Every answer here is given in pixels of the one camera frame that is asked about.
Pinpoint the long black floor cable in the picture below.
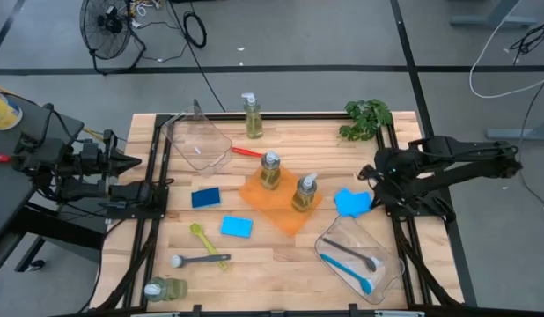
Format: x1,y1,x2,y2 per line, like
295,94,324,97
518,72,544,217
165,0,227,114

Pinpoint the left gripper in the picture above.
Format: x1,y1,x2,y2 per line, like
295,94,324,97
80,129,143,195

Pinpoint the grey desk foot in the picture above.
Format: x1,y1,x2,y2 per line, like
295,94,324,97
487,117,544,142

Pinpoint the yellow cable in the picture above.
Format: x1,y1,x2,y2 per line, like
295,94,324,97
80,126,128,144

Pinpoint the grey desk leg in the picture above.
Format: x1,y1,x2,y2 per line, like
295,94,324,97
450,0,538,30

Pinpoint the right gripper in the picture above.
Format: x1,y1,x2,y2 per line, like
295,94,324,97
358,148,421,208

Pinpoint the blue dish brush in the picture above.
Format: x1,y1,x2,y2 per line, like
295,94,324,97
320,253,375,296

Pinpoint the grey dish brush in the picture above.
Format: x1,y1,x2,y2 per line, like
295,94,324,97
170,253,232,269
320,236,383,273

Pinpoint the black floor fan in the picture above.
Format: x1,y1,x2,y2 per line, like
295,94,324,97
79,0,148,76

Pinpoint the black cable bundle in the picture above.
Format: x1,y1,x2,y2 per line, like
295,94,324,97
509,15,544,65

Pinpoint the clear plastic bin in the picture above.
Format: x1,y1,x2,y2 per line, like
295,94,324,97
160,99,234,179
314,213,406,306

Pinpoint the green dish brush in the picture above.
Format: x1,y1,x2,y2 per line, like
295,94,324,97
189,222,230,272

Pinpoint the red dish brush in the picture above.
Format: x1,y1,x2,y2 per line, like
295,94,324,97
231,146,266,159

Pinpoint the yellow-green pump soap bottle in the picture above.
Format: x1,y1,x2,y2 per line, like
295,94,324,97
240,92,264,140
143,276,189,304
259,150,283,191
290,172,320,213

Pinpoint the green potted plant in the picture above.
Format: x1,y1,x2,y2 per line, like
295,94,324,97
339,99,394,143

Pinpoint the black aluminium rig frame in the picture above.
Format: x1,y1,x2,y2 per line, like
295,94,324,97
93,112,467,317

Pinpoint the white floor cable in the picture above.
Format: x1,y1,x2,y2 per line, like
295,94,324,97
468,0,544,100

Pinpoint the coiled black cable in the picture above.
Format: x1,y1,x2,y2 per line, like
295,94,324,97
182,11,209,49

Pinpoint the dark grey side table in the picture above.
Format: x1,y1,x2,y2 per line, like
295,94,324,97
0,94,106,274

